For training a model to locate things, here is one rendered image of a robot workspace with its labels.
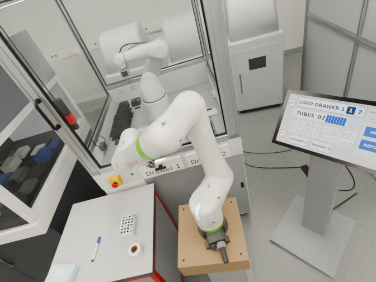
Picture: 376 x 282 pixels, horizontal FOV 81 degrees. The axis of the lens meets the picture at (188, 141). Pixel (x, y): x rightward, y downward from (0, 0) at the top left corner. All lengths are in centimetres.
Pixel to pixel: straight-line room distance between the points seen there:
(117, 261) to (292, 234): 134
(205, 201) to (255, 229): 121
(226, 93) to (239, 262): 82
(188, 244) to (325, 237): 123
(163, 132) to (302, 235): 162
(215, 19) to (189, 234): 100
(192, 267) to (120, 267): 43
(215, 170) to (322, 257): 127
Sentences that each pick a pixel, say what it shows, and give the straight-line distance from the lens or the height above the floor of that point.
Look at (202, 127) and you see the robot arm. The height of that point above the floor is 139.
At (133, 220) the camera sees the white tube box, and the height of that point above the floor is 80.
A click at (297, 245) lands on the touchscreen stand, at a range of 204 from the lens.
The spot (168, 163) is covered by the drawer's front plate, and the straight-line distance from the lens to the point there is 147.
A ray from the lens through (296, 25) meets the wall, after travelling 477.
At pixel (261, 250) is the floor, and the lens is 204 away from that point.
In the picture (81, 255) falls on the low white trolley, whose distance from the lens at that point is 155.
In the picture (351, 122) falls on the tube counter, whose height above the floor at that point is 111.
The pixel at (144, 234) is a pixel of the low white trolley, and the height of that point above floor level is 76.
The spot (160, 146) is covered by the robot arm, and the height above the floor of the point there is 147.
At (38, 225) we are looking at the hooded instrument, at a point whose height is 89.
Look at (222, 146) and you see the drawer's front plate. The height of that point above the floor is 92.
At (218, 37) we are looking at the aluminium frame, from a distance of 113.
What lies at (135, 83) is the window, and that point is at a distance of 120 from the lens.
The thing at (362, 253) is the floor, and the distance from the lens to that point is 215.
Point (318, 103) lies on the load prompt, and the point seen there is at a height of 116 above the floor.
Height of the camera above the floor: 188
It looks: 38 degrees down
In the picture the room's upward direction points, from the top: 19 degrees counter-clockwise
